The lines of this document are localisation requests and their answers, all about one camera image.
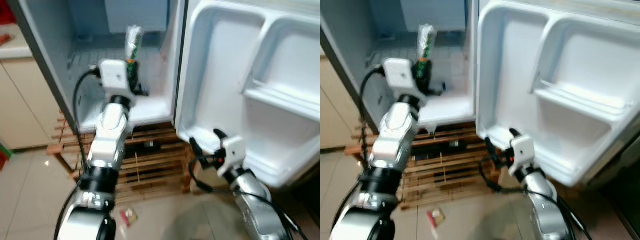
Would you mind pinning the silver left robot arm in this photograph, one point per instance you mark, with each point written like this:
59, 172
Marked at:
112, 135
397, 135

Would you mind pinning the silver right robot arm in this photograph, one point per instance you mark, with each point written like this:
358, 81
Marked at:
545, 200
255, 200

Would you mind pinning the fridge door white inside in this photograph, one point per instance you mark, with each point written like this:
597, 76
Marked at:
225, 75
515, 75

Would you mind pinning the grey small fridge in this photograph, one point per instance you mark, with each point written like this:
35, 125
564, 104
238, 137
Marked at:
50, 50
350, 50

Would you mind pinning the small black box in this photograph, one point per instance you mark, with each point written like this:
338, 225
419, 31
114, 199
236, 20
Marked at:
454, 144
151, 146

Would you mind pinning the wooden slatted rack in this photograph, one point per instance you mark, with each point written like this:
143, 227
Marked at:
150, 170
440, 170

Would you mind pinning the grey freezer compartment flap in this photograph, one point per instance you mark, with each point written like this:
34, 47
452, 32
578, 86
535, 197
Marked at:
137, 15
432, 15

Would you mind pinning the white door shelf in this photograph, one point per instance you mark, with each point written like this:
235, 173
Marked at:
280, 100
575, 100

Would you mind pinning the small snack packet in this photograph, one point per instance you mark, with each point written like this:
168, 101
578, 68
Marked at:
437, 217
130, 217

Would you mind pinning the beige kitchen cabinet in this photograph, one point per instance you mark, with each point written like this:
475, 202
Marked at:
25, 100

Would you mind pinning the white countertop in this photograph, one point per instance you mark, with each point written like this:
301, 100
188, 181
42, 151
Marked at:
15, 50

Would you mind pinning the small orange object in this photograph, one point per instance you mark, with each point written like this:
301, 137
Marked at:
4, 39

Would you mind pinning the green and red object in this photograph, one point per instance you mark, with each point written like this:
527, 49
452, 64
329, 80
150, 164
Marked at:
4, 157

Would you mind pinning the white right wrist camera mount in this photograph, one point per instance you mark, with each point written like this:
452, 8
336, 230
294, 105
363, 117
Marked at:
234, 150
524, 149

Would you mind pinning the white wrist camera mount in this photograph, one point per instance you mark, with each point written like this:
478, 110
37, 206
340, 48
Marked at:
398, 76
234, 150
524, 149
114, 77

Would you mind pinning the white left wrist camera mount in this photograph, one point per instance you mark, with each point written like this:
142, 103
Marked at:
398, 76
114, 77

